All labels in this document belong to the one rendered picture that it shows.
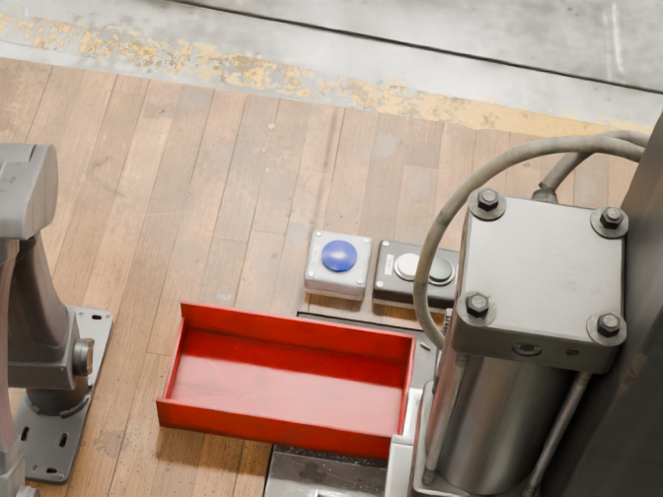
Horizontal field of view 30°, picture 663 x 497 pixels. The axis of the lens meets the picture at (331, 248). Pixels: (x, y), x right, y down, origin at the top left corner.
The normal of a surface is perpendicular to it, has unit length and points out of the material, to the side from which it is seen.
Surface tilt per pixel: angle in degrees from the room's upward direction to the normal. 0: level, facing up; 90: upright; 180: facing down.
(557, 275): 0
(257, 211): 0
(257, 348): 0
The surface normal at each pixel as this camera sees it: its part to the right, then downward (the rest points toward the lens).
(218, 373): 0.05, -0.55
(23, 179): 0.05, -0.83
